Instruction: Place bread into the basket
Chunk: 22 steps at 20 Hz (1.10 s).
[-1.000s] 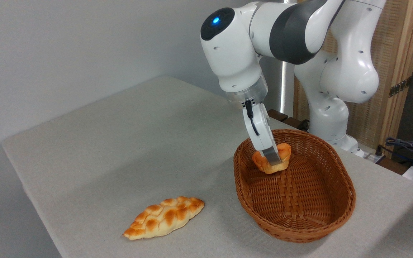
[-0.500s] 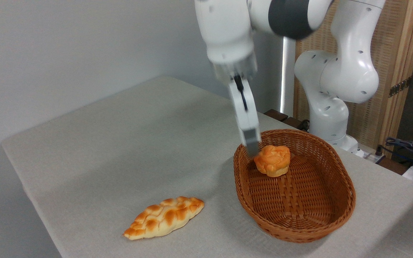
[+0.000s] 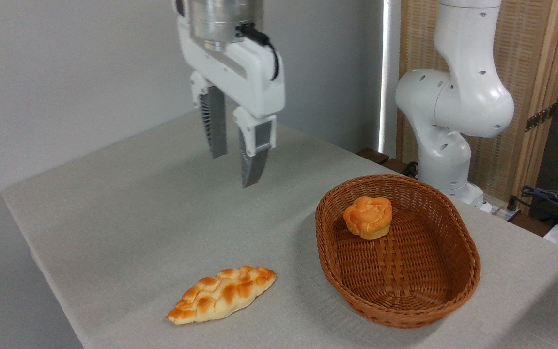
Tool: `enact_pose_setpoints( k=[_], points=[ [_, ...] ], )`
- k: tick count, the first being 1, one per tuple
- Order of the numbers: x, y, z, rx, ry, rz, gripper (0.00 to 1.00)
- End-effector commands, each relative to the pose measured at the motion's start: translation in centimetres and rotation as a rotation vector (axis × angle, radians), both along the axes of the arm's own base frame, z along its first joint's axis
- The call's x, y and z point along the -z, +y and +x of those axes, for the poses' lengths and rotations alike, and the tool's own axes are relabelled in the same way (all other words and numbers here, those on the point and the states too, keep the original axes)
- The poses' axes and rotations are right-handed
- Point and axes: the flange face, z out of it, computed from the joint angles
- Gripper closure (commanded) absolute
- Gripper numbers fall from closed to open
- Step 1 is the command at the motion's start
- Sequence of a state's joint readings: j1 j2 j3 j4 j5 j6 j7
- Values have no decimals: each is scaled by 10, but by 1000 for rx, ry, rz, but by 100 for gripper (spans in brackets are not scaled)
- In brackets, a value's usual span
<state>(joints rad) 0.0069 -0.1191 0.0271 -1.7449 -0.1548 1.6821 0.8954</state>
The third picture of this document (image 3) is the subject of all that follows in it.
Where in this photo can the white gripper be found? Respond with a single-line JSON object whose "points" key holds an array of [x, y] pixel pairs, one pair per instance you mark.
{"points": [[250, 80]]}

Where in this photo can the round orange bread bun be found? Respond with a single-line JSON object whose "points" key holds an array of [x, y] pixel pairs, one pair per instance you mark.
{"points": [[368, 216]]}

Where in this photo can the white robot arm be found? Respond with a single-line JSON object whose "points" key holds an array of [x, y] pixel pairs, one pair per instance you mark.
{"points": [[458, 97]]}

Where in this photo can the long braided bread loaf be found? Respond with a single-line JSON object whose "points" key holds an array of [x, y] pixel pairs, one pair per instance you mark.
{"points": [[223, 293]]}

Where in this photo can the brown wicker oval basket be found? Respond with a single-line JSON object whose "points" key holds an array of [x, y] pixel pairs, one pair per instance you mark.
{"points": [[405, 271]]}

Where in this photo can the silver cylindrical wrist flange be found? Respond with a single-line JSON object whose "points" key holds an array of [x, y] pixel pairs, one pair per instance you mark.
{"points": [[221, 22]]}

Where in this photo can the dark brown wooden block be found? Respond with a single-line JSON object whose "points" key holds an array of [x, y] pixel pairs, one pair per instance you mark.
{"points": [[395, 166], [372, 155]]}

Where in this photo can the grey tablecloth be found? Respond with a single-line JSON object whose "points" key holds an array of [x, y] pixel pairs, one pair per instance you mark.
{"points": [[114, 218]]}

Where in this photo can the white power strip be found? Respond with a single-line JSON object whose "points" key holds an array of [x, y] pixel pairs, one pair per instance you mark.
{"points": [[501, 211]]}

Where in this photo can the metal screen hinge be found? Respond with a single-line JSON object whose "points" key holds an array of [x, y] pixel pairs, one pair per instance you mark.
{"points": [[540, 118]]}

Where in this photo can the white vertical post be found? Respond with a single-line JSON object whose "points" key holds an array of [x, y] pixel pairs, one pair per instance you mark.
{"points": [[389, 72]]}

